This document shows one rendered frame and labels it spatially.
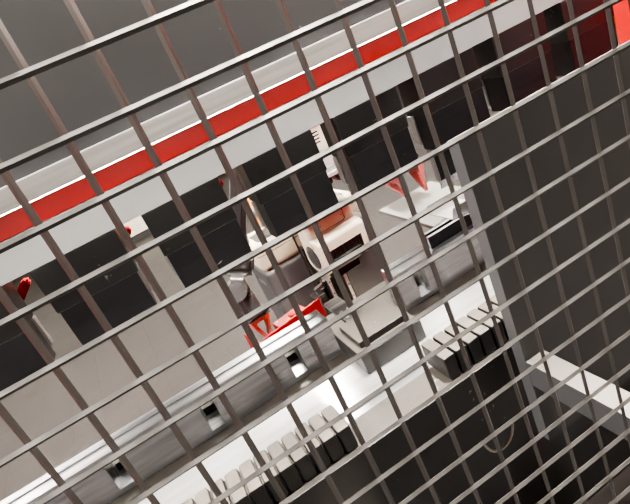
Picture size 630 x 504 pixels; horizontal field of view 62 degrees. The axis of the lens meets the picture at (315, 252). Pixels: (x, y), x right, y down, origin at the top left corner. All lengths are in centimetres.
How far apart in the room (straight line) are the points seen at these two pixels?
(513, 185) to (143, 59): 50
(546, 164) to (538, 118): 5
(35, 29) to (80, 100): 9
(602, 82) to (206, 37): 50
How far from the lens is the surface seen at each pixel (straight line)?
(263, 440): 87
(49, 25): 77
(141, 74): 76
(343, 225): 203
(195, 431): 113
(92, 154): 73
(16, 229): 96
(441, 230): 122
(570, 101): 68
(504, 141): 62
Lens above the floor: 150
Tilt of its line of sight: 21 degrees down
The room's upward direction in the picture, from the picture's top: 24 degrees counter-clockwise
